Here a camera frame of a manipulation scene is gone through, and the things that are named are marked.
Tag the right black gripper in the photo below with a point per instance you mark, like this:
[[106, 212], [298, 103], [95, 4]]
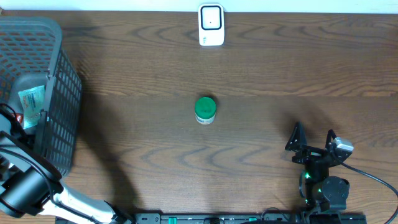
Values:
[[310, 153]]

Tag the teal toilet tissue pack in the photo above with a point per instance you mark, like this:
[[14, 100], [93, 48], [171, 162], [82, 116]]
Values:
[[32, 101]]

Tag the green lid jar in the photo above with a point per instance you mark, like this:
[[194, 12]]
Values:
[[205, 110]]

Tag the red chocolate bar wrapper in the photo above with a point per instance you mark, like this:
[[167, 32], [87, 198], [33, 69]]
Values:
[[19, 117]]

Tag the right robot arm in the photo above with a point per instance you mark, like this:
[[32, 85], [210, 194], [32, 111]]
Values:
[[325, 195]]

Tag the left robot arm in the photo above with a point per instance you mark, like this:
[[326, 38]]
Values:
[[32, 185]]

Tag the grey plastic mesh basket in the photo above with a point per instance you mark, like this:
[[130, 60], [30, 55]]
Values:
[[32, 57]]

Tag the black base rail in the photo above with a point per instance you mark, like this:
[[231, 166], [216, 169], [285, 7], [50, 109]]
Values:
[[268, 217]]

